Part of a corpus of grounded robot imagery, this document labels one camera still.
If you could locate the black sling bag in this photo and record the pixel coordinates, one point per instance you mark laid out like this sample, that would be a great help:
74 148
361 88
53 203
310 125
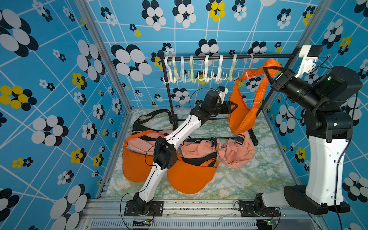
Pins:
201 153
160 120

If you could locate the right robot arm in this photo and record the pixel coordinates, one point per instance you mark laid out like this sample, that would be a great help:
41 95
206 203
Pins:
329 131

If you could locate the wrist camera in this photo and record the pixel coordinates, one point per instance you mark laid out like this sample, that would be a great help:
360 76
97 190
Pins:
310 55
222 93

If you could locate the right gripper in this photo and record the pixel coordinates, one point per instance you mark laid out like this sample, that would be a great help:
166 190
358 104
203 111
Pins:
285 81

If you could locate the orange sling bag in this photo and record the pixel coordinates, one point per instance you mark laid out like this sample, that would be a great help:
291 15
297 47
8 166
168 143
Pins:
136 167
190 180
243 118

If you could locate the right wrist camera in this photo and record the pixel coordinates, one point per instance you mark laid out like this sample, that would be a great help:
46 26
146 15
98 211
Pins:
310 55

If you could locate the aluminium frame rail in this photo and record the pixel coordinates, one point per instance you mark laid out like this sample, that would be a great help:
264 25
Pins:
108 214

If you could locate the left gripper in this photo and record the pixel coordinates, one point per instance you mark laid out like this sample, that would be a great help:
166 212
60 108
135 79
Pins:
226 108

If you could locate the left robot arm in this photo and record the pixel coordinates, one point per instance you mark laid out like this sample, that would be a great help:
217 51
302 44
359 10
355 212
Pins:
164 155

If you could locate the white hook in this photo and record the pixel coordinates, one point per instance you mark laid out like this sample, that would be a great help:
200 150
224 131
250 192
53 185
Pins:
205 74
220 75
170 77

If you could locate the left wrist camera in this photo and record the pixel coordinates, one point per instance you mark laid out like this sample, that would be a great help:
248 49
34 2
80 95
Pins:
222 93

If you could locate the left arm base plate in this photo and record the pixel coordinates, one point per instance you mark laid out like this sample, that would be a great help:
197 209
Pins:
151 209

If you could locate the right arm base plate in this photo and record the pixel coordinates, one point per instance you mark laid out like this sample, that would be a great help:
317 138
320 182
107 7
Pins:
250 209

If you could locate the light blue hook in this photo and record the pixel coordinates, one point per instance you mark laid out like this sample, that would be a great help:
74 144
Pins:
182 76

